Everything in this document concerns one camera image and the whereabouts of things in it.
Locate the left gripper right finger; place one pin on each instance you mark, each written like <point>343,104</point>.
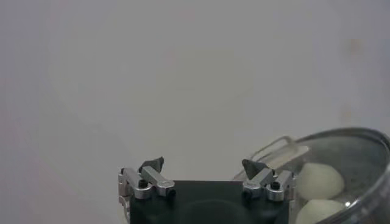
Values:
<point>262,179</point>

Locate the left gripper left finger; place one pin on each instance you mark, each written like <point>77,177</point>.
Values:
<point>158,182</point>

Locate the white steamed baozi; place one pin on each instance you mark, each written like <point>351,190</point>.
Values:
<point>317,213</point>
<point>320,181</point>

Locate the stainless steel steamer basket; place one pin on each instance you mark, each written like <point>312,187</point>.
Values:
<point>286,155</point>

